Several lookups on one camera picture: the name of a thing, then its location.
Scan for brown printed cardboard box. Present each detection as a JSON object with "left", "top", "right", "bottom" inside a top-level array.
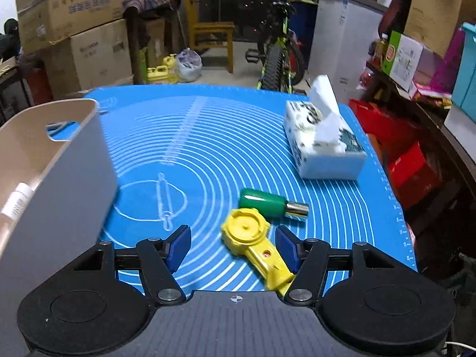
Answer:
[{"left": 15, "top": 0, "right": 124, "bottom": 55}]

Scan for wooden chair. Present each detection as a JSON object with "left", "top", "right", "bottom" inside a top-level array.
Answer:
[{"left": 181, "top": 0, "right": 236, "bottom": 74}]

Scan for yellow plastic toy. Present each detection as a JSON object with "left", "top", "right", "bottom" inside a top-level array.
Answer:
[{"left": 221, "top": 208, "right": 299, "bottom": 291}]

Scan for black green bicycle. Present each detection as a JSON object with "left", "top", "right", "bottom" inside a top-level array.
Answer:
[{"left": 238, "top": 0, "right": 310, "bottom": 94}]

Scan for yellow plastic jugs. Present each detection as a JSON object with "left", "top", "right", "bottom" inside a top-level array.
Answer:
[{"left": 146, "top": 54, "right": 180, "bottom": 84}]

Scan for clear plastic bag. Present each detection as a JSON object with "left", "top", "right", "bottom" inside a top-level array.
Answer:
[{"left": 175, "top": 48, "right": 203, "bottom": 83}]

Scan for green toy with metal tip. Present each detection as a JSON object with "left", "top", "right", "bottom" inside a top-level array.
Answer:
[{"left": 238, "top": 188, "right": 310, "bottom": 219}]

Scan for tall brown cardboard box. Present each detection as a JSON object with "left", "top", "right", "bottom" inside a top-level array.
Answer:
[{"left": 403, "top": 0, "right": 466, "bottom": 59}]

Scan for white cable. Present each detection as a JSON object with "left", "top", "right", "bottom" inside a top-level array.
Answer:
[{"left": 444, "top": 340, "right": 476, "bottom": 351}]

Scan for red box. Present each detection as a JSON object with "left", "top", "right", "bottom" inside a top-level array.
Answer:
[{"left": 350, "top": 98, "right": 439, "bottom": 209}]

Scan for teal box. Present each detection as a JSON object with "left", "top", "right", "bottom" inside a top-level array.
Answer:
[{"left": 451, "top": 22, "right": 476, "bottom": 113}]

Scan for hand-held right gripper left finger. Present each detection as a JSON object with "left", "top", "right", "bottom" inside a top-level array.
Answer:
[{"left": 73, "top": 225, "right": 193, "bottom": 304}]

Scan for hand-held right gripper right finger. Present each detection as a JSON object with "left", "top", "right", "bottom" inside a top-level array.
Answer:
[{"left": 274, "top": 225, "right": 395, "bottom": 304}]

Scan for beige plastic storage bin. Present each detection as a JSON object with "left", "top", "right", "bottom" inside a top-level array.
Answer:
[{"left": 0, "top": 98, "right": 120, "bottom": 357}]

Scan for white pill bottle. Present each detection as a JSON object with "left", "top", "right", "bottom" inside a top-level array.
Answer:
[{"left": 0, "top": 182, "right": 34, "bottom": 221}]

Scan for yellow oil bottle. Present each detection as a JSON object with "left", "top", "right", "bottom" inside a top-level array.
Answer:
[{"left": 374, "top": 33, "right": 389, "bottom": 68}]

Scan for blue silicone baking mat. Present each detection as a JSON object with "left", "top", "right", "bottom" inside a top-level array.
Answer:
[{"left": 84, "top": 84, "right": 419, "bottom": 295}]

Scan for white tissue pack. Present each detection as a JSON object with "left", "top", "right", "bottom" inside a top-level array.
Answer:
[{"left": 284, "top": 74, "right": 369, "bottom": 181}]

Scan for pink box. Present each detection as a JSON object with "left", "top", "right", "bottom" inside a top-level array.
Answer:
[{"left": 413, "top": 28, "right": 466, "bottom": 94}]

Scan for green white carton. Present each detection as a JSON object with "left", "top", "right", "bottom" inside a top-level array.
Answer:
[{"left": 381, "top": 30, "right": 425, "bottom": 87}]

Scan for pale cardboard box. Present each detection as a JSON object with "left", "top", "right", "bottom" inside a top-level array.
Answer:
[{"left": 41, "top": 18, "right": 135, "bottom": 100}]

